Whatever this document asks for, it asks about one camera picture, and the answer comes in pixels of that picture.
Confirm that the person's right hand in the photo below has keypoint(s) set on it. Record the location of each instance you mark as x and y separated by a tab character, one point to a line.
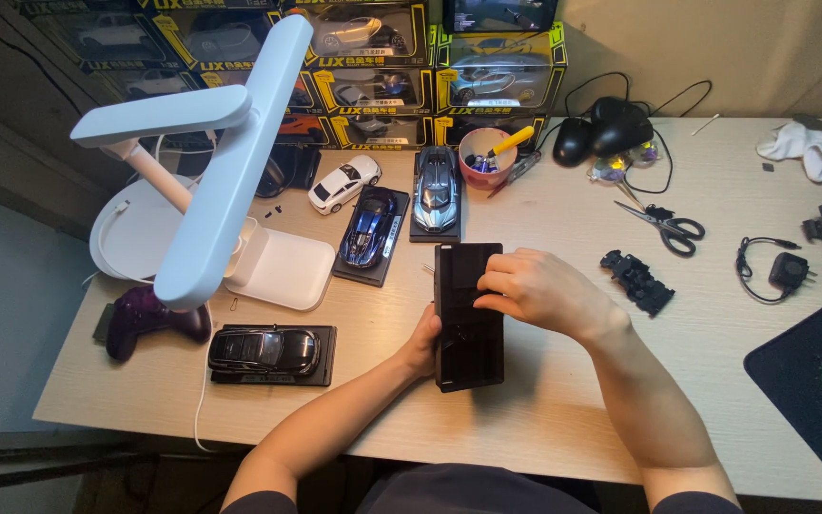
554	296

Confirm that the person's left hand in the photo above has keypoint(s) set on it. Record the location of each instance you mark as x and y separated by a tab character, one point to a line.
418	353

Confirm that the black plastic display base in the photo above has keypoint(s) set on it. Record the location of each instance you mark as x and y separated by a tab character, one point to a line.
468	342

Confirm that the black model car chassis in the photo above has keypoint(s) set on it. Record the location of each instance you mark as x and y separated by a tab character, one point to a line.
639	284

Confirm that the black base with label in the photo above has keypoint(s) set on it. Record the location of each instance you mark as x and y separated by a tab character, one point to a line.
327	357

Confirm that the red clear screwdriver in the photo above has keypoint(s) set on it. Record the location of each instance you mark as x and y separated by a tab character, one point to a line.
518	171

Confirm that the pink cup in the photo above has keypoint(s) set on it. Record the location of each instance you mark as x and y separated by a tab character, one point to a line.
486	178

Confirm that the iridescent shiny trinket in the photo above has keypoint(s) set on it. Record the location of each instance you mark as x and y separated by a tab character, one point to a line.
611	168

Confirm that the blue batteries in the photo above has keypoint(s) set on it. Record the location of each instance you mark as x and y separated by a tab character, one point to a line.
482	165

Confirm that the person's dark clothing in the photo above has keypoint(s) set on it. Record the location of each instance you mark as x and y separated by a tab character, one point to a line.
475	492

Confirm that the black model car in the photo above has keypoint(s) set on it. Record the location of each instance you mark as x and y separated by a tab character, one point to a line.
265	350

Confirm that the small black computer mouse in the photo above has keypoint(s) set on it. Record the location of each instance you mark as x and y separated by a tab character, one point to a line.
571	141

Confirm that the white rectangular charging stand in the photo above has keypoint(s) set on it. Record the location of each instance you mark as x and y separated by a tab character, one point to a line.
286	268

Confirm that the silver blue model car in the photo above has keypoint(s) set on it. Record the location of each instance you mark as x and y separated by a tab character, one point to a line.
436	189

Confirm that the large black computer mouse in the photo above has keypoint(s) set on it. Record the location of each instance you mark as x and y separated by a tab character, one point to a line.
618	128

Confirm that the white model car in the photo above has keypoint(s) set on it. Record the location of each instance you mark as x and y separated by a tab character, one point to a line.
343	183

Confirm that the small black screws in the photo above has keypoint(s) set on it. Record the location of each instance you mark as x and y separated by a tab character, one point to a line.
274	210

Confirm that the black box behind lamp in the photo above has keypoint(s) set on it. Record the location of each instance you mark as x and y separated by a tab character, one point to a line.
297	168

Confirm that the white thin stick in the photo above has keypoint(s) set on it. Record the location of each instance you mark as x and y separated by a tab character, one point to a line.
705	125

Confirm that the black green mouse pad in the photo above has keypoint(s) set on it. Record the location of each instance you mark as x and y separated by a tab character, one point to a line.
803	378

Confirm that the white desk lamp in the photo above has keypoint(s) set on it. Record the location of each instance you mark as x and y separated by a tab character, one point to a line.
225	157

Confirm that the dark purple game controller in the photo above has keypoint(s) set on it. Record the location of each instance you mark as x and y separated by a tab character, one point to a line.
140	318

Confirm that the stack of model car boxes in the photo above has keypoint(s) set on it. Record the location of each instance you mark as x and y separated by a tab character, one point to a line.
375	75

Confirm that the white sock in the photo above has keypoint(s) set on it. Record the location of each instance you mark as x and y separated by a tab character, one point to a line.
818	150

